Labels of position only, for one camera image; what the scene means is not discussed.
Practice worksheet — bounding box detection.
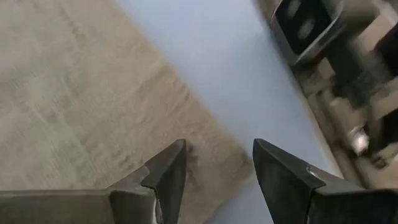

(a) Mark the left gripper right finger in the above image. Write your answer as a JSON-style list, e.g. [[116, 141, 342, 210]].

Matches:
[[252, 138, 398, 224]]

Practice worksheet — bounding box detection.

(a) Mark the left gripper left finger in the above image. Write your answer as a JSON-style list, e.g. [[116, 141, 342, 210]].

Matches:
[[0, 138, 188, 224]]

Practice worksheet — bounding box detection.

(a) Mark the grey woven towel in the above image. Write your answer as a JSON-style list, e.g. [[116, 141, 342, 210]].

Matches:
[[0, 0, 252, 224]]

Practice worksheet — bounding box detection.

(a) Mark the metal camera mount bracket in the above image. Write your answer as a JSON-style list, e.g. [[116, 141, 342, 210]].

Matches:
[[323, 43, 374, 106]]

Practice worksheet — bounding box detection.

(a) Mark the silver-edged black camera box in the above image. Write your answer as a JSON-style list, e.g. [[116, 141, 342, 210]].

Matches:
[[270, 0, 381, 67]]

